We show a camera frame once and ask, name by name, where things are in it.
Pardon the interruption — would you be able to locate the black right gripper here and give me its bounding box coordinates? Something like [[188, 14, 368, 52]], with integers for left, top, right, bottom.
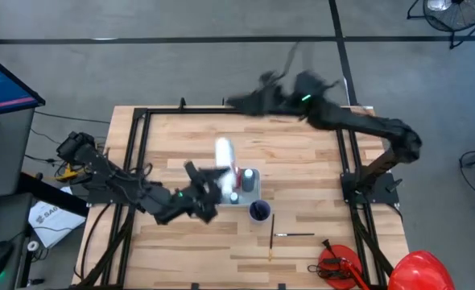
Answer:
[[225, 70, 327, 120]]

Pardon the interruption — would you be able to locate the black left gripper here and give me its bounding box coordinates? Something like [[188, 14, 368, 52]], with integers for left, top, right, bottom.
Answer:
[[156, 160, 230, 226]]

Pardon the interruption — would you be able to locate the large white paint bottle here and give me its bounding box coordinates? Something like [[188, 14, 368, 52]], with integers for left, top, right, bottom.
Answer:
[[214, 136, 238, 199]]

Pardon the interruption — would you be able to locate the dark grey paint bottle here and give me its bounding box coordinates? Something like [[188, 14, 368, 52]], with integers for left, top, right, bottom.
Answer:
[[242, 168, 257, 193]]

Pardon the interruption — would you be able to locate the white plastic caddy bin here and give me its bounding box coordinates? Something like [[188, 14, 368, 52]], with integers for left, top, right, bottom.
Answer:
[[217, 167, 262, 209]]

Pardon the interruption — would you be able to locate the lavender plastic cup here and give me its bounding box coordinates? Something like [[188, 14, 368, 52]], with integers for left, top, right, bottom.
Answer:
[[248, 199, 272, 224]]

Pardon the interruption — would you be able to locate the black brush with orange end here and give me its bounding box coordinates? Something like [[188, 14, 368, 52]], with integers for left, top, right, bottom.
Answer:
[[267, 213, 276, 262]]

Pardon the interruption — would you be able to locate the black paint brush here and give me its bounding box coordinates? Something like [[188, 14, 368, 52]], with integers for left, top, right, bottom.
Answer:
[[274, 231, 316, 238]]

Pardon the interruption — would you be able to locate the red round plate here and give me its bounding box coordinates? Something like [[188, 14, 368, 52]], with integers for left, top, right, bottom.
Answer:
[[317, 244, 363, 290]]

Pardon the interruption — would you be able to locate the red and black hand tool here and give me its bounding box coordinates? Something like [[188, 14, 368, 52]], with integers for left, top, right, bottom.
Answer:
[[307, 240, 371, 290]]

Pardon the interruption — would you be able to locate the white printed paper sheet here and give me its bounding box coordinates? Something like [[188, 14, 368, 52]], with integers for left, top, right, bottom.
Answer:
[[27, 185, 87, 249]]

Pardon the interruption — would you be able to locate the grey side desk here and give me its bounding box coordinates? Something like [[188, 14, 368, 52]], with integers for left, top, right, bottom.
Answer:
[[0, 193, 33, 290]]

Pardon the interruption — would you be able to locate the red hard hat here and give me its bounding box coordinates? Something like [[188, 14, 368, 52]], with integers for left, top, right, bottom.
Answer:
[[387, 250, 456, 290]]

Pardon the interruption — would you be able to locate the black floor fan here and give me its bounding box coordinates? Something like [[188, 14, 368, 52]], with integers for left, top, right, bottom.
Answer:
[[406, 0, 475, 50]]

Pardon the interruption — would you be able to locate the computer monitor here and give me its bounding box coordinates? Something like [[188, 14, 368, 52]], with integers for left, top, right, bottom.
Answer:
[[0, 47, 46, 118]]

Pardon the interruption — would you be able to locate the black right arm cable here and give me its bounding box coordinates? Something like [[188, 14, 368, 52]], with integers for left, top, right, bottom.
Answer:
[[279, 39, 341, 92]]

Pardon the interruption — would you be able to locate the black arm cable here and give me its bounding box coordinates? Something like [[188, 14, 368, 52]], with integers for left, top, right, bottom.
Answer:
[[279, 39, 341, 92], [126, 161, 155, 183]]

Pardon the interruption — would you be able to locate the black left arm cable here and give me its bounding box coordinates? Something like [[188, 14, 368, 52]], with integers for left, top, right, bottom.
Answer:
[[126, 161, 155, 183]]

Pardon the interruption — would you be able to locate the black metal table frame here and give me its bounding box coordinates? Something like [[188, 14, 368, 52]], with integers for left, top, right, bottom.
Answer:
[[74, 93, 395, 290]]

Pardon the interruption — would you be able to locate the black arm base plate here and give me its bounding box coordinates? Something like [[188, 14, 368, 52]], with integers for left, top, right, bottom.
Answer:
[[86, 176, 147, 205], [340, 171, 400, 205]]

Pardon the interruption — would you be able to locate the black floor cable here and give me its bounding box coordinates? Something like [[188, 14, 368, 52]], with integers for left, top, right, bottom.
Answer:
[[34, 110, 112, 125]]

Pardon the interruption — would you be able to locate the black desk frame bar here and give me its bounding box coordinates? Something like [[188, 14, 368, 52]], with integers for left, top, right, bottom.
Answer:
[[18, 172, 90, 218]]

